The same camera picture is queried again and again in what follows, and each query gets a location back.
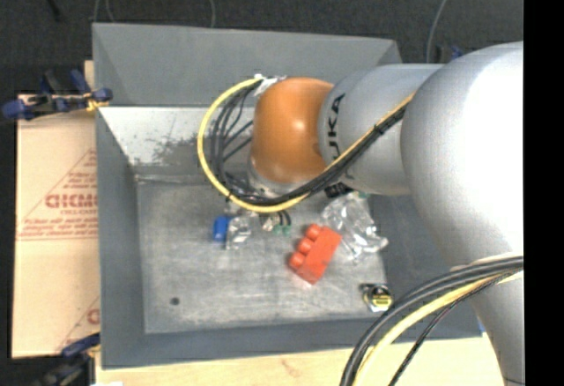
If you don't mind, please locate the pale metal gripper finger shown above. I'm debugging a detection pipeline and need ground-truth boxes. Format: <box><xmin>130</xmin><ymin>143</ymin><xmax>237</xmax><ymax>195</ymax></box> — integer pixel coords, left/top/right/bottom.
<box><xmin>225</xmin><ymin>219</ymin><xmax>254</xmax><ymax>250</ymax></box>
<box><xmin>224</xmin><ymin>199</ymin><xmax>248</xmax><ymax>222</ymax></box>

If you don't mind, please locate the small blue block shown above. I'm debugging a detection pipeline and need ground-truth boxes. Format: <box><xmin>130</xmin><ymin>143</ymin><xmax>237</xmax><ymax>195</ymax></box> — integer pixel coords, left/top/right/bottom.
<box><xmin>212</xmin><ymin>216</ymin><xmax>231</xmax><ymax>243</ymax></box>

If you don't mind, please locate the grey metal bin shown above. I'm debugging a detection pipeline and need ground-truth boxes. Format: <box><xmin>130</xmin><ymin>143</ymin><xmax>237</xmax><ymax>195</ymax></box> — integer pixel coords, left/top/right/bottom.
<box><xmin>91</xmin><ymin>22</ymin><xmax>485</xmax><ymax>370</ymax></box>

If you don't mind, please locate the red toy building block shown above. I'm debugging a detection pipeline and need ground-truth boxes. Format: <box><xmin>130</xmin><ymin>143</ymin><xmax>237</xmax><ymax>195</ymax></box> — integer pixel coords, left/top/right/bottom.
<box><xmin>287</xmin><ymin>223</ymin><xmax>344</xmax><ymax>286</ymax></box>

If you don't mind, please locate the clear crumpled plastic wrapper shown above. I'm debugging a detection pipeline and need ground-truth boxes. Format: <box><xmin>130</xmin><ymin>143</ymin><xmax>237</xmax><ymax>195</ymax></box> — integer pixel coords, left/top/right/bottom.
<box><xmin>320</xmin><ymin>191</ymin><xmax>390</xmax><ymax>265</ymax></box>

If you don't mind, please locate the black and yellow round thing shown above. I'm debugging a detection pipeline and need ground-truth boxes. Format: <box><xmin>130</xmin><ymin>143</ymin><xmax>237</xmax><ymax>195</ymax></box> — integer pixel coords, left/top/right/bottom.
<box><xmin>360</xmin><ymin>282</ymin><xmax>394</xmax><ymax>314</ymax></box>

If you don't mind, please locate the brown cardboard board, red print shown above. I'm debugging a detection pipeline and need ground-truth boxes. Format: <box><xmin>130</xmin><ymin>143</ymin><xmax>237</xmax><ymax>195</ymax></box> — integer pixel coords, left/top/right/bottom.
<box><xmin>11</xmin><ymin>59</ymin><xmax>102</xmax><ymax>360</ymax></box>

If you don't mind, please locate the black cylinder on white bracket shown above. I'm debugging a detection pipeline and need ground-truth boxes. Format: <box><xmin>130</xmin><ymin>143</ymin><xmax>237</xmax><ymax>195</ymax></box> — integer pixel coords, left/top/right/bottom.
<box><xmin>324</xmin><ymin>182</ymin><xmax>356</xmax><ymax>200</ymax></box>

